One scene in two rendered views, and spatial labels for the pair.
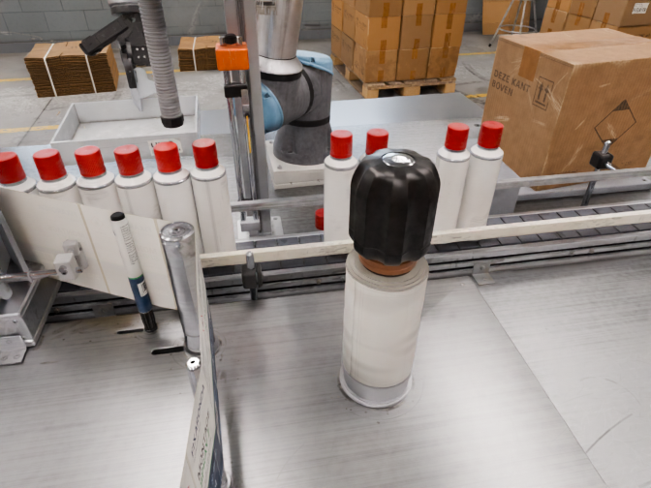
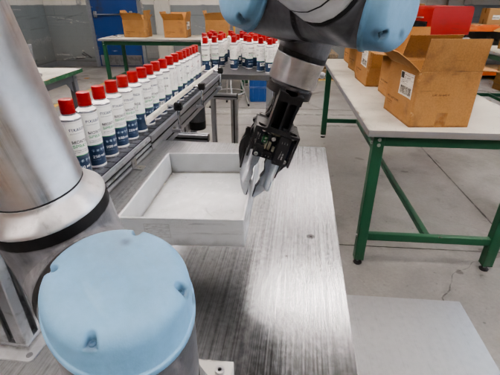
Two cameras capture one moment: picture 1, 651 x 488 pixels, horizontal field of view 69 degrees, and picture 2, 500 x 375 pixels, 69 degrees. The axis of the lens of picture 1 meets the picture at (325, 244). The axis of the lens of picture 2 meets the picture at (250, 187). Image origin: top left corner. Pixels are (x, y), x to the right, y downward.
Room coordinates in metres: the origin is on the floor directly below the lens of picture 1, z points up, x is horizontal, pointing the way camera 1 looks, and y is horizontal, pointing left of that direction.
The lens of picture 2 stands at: (1.23, -0.14, 1.29)
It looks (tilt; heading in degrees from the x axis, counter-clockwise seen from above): 27 degrees down; 108
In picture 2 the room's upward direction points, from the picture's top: straight up
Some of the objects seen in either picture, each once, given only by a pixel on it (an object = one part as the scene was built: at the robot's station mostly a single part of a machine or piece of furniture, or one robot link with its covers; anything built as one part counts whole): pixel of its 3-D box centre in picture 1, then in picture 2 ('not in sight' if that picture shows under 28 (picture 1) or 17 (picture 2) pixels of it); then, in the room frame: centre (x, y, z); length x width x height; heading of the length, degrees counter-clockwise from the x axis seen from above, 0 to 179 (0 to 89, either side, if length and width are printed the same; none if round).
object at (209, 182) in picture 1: (213, 204); not in sight; (0.62, 0.17, 0.98); 0.05 x 0.05 x 0.20
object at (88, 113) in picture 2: not in sight; (90, 130); (0.54, 0.62, 0.98); 0.05 x 0.05 x 0.20
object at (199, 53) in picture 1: (211, 51); not in sight; (5.06, 1.17, 0.11); 0.65 x 0.54 x 0.22; 100
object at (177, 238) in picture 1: (190, 293); not in sight; (0.43, 0.16, 0.97); 0.05 x 0.05 x 0.19
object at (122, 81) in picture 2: not in sight; (126, 108); (0.50, 0.84, 0.98); 0.05 x 0.05 x 0.20
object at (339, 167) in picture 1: (340, 194); not in sight; (0.66, -0.02, 0.98); 0.05 x 0.05 x 0.20
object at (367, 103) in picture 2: not in sight; (385, 135); (1.41, 2.65, 0.39); 2.20 x 0.80 x 0.78; 103
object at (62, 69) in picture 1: (75, 67); not in sight; (4.30, 2.23, 0.16); 0.65 x 0.54 x 0.32; 107
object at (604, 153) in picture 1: (601, 184); not in sight; (0.82, -0.54, 0.91); 0.07 x 0.03 x 0.16; 10
